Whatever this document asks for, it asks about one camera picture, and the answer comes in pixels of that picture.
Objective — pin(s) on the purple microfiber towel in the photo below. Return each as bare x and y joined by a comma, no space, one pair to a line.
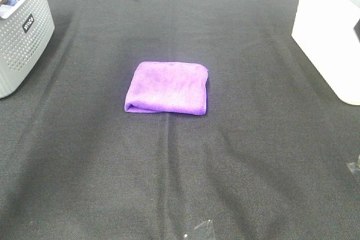
168,87

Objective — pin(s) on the towels inside grey basket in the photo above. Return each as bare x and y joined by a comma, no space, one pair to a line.
6,5

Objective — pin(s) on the clear tape piece bottom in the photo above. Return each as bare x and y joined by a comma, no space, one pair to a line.
203,231

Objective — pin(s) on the clear tape piece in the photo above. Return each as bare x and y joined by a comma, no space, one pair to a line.
354,167
203,231

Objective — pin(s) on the grey perforated laundry basket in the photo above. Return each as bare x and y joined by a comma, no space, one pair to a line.
26,30

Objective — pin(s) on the white storage bin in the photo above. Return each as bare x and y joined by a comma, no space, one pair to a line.
327,31

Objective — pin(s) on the clear tape piece right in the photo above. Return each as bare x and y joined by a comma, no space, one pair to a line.
354,167

